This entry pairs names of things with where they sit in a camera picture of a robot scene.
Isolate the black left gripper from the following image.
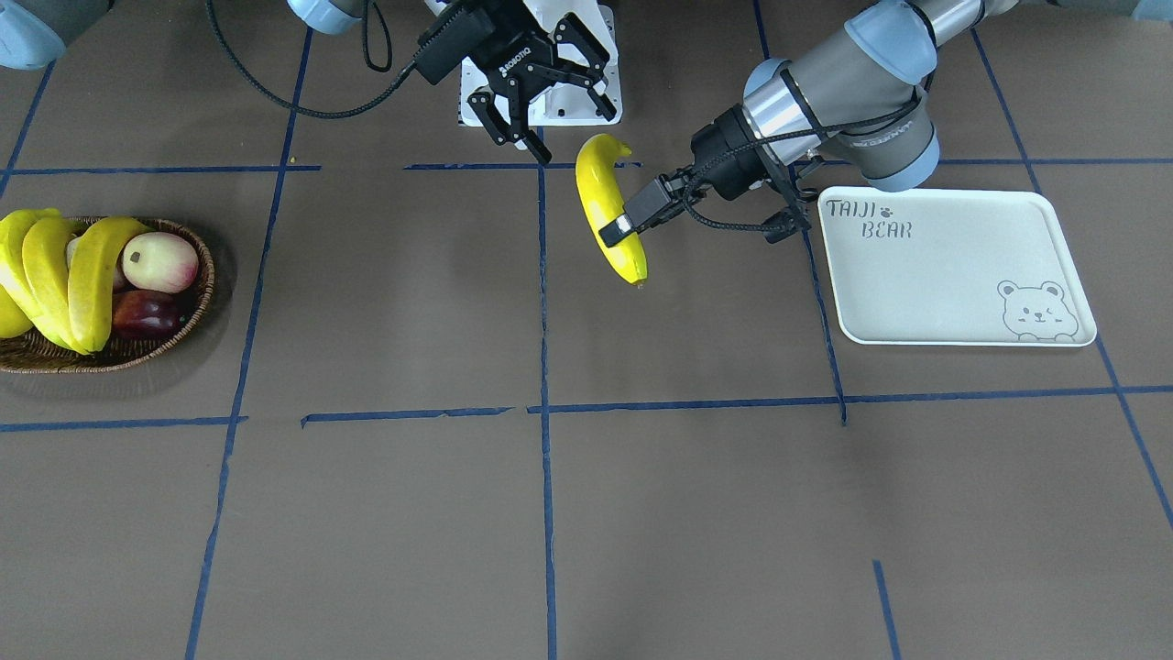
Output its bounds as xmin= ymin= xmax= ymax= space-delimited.
xmin=598 ymin=106 xmax=799 ymax=249

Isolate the brown wicker basket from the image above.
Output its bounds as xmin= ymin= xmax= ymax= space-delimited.
xmin=1 ymin=217 xmax=217 ymax=373

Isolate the dark red mango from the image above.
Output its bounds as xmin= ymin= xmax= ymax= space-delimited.
xmin=111 ymin=290 xmax=187 ymax=341

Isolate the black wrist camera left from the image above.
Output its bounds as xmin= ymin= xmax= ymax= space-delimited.
xmin=762 ymin=206 xmax=811 ymax=244

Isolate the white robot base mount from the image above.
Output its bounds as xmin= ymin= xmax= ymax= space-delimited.
xmin=457 ymin=1 xmax=623 ymax=127

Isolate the white bear tray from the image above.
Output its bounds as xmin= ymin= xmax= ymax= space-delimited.
xmin=818 ymin=185 xmax=1098 ymax=347

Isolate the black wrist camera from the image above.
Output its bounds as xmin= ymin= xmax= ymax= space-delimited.
xmin=413 ymin=1 xmax=495 ymax=86
xmin=762 ymin=206 xmax=811 ymax=244

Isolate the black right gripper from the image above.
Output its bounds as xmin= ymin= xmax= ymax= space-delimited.
xmin=466 ymin=1 xmax=619 ymax=166

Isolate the yellow banana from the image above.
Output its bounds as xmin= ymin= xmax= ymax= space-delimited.
xmin=574 ymin=132 xmax=649 ymax=287
xmin=1 ymin=209 xmax=65 ymax=347
xmin=68 ymin=216 xmax=150 ymax=354
xmin=21 ymin=209 xmax=89 ymax=355

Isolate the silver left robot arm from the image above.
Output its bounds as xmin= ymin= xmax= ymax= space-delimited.
xmin=596 ymin=1 xmax=1013 ymax=249

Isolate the pink white peach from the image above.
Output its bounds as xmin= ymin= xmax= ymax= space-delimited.
xmin=121 ymin=231 xmax=201 ymax=295

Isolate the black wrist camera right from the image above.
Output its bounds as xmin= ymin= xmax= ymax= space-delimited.
xmin=413 ymin=1 xmax=495 ymax=86

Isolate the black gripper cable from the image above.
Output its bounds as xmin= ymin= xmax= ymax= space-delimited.
xmin=205 ymin=0 xmax=432 ymax=120

